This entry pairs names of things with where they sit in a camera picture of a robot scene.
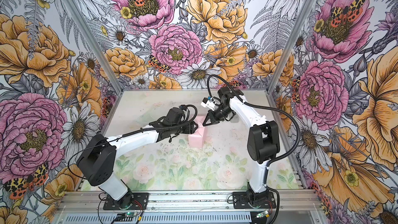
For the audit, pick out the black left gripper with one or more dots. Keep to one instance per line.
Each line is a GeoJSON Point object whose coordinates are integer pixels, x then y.
{"type": "Point", "coordinates": [191, 126]}

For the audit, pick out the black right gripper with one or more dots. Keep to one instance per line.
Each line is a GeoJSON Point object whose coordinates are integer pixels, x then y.
{"type": "Point", "coordinates": [210, 115]}

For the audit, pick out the purple wrapping paper sheet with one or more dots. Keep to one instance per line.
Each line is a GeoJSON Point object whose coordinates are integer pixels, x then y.
{"type": "Point", "coordinates": [197, 139]}

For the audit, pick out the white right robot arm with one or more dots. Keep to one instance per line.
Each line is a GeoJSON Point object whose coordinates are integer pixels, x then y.
{"type": "Point", "coordinates": [263, 138]}

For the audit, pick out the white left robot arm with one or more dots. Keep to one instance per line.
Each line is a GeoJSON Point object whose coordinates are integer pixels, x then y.
{"type": "Point", "coordinates": [97, 160]}

